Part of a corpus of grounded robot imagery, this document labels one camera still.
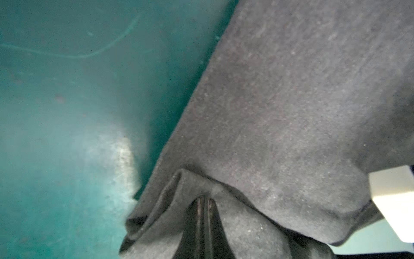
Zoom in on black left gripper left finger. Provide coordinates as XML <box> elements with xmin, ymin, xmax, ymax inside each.
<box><xmin>173</xmin><ymin>196</ymin><xmax>205</xmax><ymax>259</ymax></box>

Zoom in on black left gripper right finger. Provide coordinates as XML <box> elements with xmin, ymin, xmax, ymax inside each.
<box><xmin>205</xmin><ymin>198</ymin><xmax>235</xmax><ymax>259</ymax></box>

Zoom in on dark grey long pants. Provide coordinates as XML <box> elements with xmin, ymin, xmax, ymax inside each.
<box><xmin>120</xmin><ymin>1</ymin><xmax>414</xmax><ymax>259</ymax></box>

